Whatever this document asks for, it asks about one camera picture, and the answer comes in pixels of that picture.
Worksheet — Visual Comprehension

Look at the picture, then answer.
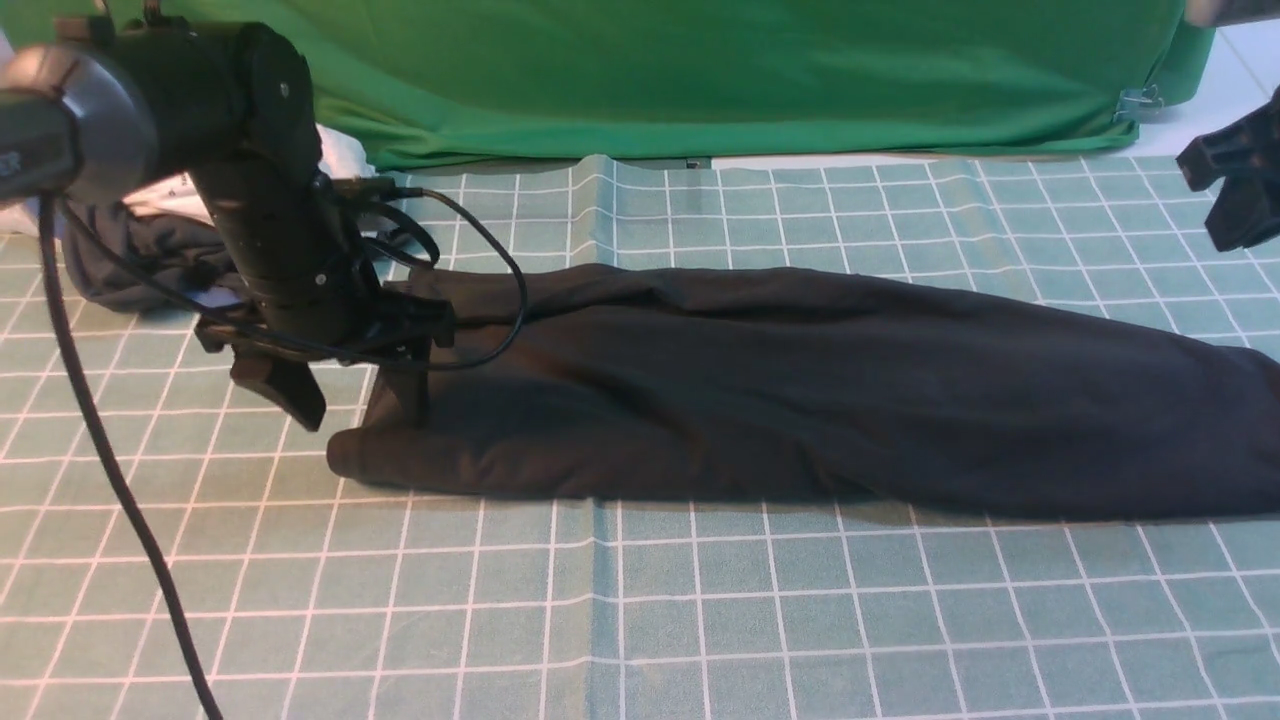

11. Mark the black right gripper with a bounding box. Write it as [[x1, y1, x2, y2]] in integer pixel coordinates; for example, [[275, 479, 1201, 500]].
[[1176, 92, 1279, 252]]

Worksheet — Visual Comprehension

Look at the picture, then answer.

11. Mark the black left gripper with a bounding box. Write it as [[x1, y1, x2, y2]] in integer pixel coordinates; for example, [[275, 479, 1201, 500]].
[[189, 165, 456, 432]]

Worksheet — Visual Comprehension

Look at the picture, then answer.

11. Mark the dark gray long-sleeved shirt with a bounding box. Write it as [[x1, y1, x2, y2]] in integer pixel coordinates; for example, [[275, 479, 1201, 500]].
[[326, 264, 1279, 521]]

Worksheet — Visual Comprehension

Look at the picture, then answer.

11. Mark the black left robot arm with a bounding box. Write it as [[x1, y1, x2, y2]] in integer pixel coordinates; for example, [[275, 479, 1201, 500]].
[[3, 8, 454, 430]]

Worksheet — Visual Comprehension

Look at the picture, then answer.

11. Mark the white crumpled shirt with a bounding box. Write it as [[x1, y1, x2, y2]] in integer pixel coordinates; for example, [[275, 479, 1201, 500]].
[[123, 124, 375, 227]]

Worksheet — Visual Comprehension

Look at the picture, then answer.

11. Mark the metal binder clip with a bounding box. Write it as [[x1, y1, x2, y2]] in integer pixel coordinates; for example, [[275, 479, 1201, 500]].
[[1112, 85, 1166, 124]]

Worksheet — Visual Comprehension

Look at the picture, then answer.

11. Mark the green checkered tablecloth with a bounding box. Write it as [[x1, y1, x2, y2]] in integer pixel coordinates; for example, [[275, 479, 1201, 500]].
[[0, 152, 1280, 720]]

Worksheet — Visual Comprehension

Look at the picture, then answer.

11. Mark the dark gray crumpled garment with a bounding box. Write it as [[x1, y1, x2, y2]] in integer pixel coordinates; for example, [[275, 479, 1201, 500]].
[[59, 201, 248, 313]]

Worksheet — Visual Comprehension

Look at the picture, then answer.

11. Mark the green backdrop cloth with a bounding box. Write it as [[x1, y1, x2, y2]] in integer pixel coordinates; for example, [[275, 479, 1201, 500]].
[[0, 0, 1216, 173]]

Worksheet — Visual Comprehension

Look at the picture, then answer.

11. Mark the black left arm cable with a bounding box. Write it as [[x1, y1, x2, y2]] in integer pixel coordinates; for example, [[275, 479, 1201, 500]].
[[38, 184, 529, 720]]

